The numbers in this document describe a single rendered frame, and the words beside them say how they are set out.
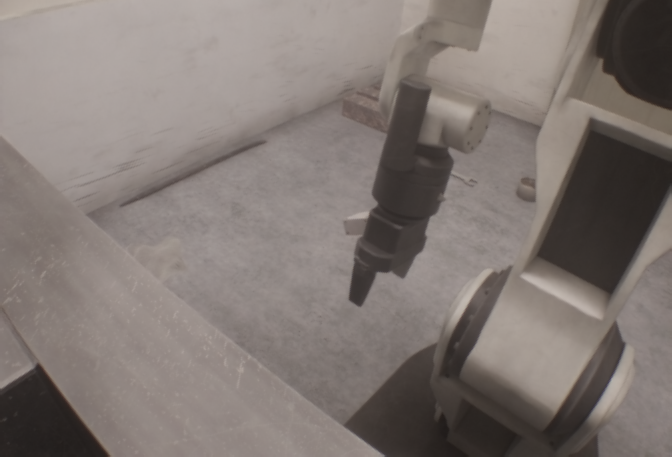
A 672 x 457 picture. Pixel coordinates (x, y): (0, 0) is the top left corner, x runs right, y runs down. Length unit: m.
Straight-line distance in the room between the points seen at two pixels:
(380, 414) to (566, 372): 0.55
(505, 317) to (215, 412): 0.28
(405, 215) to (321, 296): 0.84
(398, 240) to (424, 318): 0.82
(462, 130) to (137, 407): 0.40
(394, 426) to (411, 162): 0.59
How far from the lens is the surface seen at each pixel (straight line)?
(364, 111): 2.34
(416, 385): 1.01
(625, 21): 0.44
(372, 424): 0.95
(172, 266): 1.49
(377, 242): 0.57
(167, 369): 0.42
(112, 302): 0.49
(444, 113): 0.51
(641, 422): 1.42
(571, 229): 0.48
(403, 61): 0.53
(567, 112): 0.42
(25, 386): 0.48
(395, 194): 0.54
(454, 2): 0.51
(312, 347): 1.25
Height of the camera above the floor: 1.00
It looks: 35 degrees down
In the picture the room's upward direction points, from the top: 5 degrees clockwise
